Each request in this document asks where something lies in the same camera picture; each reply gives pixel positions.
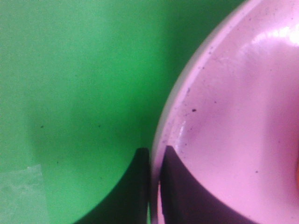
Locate pink plate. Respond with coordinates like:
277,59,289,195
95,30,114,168
150,0,299,224

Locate green table cloth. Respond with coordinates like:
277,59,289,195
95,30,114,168
0,0,241,224

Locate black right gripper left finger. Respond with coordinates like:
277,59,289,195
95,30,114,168
75,147,150,224

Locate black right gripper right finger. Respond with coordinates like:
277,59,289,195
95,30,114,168
160,146,253,224

